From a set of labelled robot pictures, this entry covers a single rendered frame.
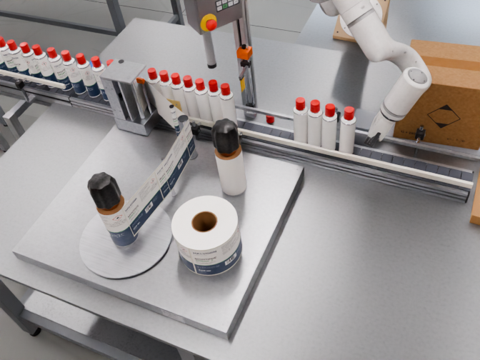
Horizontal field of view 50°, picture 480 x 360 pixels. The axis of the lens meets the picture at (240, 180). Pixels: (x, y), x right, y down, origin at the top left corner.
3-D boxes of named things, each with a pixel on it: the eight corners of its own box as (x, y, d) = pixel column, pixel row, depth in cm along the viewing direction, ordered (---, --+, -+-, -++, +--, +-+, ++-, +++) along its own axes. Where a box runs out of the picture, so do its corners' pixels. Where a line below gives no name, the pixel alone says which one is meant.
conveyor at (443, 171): (72, 102, 226) (69, 96, 223) (83, 91, 231) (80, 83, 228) (467, 198, 171) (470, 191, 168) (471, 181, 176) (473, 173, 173)
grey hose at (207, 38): (206, 68, 194) (196, 18, 178) (210, 62, 196) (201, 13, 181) (214, 69, 193) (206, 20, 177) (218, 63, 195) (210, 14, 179)
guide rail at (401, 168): (183, 121, 203) (183, 116, 201) (185, 118, 204) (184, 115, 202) (471, 188, 167) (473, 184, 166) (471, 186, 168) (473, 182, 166)
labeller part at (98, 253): (61, 262, 166) (60, 260, 165) (113, 192, 184) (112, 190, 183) (142, 292, 156) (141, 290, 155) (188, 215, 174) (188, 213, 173)
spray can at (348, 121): (336, 155, 185) (339, 112, 169) (341, 145, 188) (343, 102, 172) (351, 158, 183) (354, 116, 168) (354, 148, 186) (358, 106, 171)
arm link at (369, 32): (369, 10, 161) (418, 91, 166) (341, 29, 153) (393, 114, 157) (391, -5, 154) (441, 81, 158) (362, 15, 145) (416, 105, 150)
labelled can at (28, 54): (36, 81, 233) (16, 42, 218) (47, 77, 234) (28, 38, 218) (36, 87, 230) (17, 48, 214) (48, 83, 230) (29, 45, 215)
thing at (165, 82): (165, 115, 208) (153, 75, 193) (171, 107, 211) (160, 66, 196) (176, 118, 207) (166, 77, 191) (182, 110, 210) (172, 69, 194)
